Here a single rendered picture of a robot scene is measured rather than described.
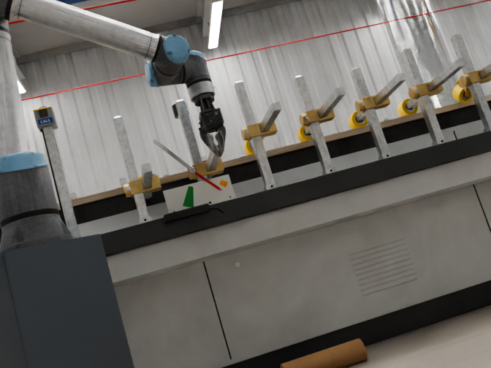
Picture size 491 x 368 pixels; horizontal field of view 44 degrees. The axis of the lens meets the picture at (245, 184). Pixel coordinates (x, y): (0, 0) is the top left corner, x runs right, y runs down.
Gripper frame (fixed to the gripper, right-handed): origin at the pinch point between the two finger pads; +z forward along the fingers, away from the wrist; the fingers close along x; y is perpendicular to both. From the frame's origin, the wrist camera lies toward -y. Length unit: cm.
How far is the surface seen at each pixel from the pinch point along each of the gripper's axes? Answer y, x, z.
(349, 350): -16, 27, 77
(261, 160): -25.9, 20.2, -0.6
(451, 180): -29, 95, 27
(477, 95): -27, 119, -5
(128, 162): -25.1, -29.6, -12.2
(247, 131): -24.2, 17.7, -13.0
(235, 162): -45.7, 13.9, -7.4
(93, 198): -45, -46, -7
